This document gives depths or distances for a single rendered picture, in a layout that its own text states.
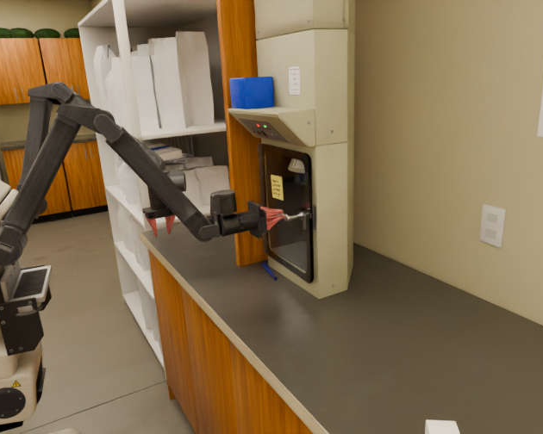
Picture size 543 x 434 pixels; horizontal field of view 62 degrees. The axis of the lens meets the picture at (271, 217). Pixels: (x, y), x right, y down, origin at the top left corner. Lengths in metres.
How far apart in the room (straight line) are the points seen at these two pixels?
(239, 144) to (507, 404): 1.06
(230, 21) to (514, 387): 1.26
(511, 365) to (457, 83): 0.78
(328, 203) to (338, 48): 0.43
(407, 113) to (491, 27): 0.37
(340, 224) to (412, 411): 0.58
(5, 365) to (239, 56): 1.16
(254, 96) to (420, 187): 0.63
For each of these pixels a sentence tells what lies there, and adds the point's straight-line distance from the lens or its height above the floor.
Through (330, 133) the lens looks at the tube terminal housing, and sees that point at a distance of 1.28.
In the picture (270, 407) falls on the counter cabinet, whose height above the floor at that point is 0.78.
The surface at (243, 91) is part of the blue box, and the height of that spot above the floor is 1.56.
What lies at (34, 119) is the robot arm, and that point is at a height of 1.50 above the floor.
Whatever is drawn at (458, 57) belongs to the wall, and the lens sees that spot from 1.47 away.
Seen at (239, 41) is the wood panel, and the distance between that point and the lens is 1.55.
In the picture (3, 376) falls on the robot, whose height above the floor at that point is 0.81.
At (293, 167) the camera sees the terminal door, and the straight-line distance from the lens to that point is 1.33.
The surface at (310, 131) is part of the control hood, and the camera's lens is 1.24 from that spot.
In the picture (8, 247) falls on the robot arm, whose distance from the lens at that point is 1.24.
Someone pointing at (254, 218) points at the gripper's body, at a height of 1.21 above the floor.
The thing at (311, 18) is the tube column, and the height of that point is 1.74.
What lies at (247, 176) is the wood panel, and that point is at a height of 1.27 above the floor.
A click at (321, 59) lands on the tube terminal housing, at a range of 1.26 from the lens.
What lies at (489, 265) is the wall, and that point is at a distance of 1.48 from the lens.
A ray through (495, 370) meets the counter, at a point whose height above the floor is 0.94.
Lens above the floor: 1.60
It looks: 17 degrees down
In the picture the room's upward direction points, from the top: 3 degrees counter-clockwise
